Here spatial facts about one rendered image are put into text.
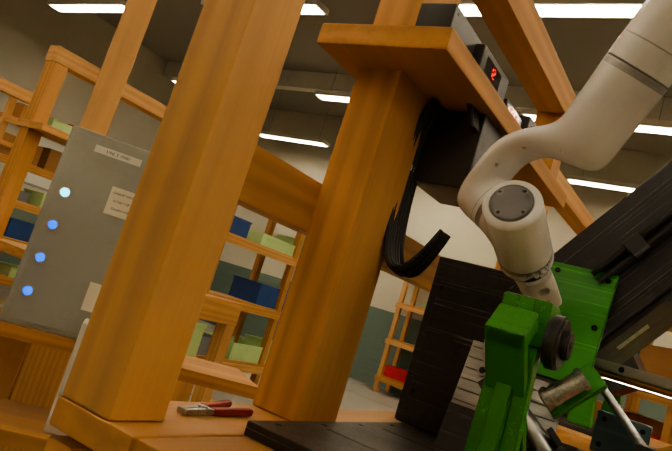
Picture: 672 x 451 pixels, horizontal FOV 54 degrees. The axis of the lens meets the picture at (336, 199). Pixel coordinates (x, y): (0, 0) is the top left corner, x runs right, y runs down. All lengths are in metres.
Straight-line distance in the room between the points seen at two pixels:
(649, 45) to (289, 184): 0.56
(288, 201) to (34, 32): 10.95
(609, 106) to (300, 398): 0.64
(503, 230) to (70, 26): 11.59
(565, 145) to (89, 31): 11.79
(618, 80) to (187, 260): 0.59
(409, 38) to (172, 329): 0.58
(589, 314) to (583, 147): 0.38
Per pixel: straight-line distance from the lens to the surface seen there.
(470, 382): 1.23
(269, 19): 0.88
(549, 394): 1.15
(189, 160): 0.82
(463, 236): 11.13
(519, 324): 0.90
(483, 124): 1.27
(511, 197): 0.94
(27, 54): 11.88
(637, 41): 0.93
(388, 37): 1.11
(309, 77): 11.05
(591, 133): 0.93
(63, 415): 0.88
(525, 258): 0.99
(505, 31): 1.75
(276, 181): 1.06
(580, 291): 1.24
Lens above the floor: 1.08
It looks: 9 degrees up
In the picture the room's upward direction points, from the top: 17 degrees clockwise
